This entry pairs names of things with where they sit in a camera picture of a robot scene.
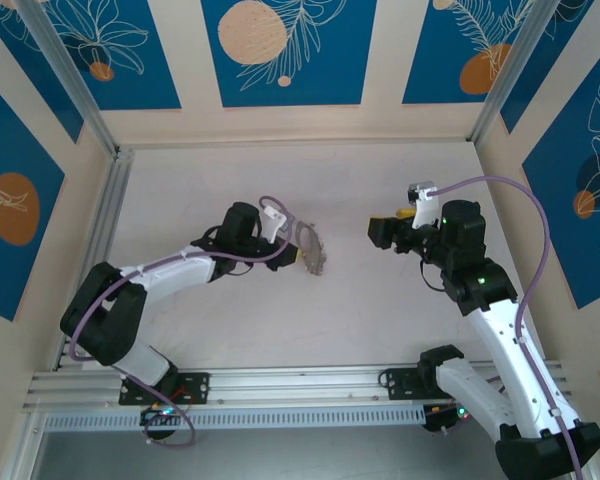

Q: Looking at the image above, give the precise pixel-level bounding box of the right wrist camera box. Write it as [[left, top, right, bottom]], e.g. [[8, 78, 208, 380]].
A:
[[406, 183, 440, 230]]

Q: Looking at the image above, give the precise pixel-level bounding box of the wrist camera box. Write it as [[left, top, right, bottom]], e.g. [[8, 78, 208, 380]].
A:
[[261, 206, 290, 245], [406, 183, 440, 230]]

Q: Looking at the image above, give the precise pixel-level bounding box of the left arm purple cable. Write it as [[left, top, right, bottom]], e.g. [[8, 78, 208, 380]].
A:
[[68, 195, 296, 448]]

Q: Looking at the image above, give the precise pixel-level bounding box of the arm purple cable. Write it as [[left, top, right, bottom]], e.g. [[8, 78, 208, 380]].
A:
[[68, 195, 296, 448], [431, 175, 586, 480]]

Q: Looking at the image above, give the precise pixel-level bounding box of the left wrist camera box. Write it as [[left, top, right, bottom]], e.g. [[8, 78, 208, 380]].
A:
[[261, 206, 290, 245]]

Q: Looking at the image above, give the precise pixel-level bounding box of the thin black cable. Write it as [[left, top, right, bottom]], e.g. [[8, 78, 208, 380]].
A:
[[418, 256, 450, 295]]

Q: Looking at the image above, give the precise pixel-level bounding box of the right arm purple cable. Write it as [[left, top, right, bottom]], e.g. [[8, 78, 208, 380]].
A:
[[431, 175, 586, 480]]

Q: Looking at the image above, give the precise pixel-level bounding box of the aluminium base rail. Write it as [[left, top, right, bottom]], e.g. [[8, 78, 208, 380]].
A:
[[22, 360, 576, 415]]

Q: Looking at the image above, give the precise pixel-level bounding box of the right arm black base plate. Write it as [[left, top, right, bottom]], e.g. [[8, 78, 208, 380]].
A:
[[382, 368, 479, 401]]

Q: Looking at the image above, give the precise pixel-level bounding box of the grey slotted cable duct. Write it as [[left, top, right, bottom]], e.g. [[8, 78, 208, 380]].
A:
[[42, 404, 427, 432]]

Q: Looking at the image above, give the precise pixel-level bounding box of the aluminium frame post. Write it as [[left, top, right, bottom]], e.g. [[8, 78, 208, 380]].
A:
[[15, 0, 120, 157], [465, 0, 565, 144]]

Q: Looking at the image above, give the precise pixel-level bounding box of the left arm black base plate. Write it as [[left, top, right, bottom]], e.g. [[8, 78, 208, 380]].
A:
[[118, 371, 211, 406]]

